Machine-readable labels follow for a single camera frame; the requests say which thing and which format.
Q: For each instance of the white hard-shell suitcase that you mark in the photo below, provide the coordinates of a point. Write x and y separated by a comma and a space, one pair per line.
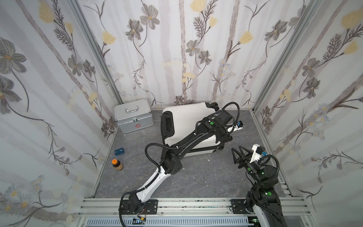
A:
178, 122

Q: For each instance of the silver aluminium case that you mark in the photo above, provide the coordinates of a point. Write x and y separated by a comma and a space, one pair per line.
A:
133, 116

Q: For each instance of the small blue box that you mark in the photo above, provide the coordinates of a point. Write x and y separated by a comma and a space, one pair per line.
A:
119, 151

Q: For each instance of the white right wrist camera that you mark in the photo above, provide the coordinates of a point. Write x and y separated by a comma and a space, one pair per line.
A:
258, 152

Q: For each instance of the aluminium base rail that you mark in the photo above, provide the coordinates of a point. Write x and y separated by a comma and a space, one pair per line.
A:
183, 207

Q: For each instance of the white perforated cable duct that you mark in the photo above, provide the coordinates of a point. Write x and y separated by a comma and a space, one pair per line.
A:
171, 222

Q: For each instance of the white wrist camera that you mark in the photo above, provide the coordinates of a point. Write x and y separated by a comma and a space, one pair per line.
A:
238, 126
258, 152

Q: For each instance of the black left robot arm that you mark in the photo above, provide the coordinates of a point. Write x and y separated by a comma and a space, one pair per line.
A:
220, 124

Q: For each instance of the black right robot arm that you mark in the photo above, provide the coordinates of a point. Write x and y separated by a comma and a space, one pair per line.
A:
262, 199

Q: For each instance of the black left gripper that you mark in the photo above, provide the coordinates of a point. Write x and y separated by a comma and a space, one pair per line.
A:
224, 119

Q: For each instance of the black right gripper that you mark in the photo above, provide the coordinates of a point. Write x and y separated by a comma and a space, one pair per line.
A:
245, 162

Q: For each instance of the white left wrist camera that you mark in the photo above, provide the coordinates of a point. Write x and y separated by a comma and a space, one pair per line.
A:
238, 126

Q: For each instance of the brown bottle orange cap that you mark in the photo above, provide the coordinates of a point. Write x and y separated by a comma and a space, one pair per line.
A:
117, 164

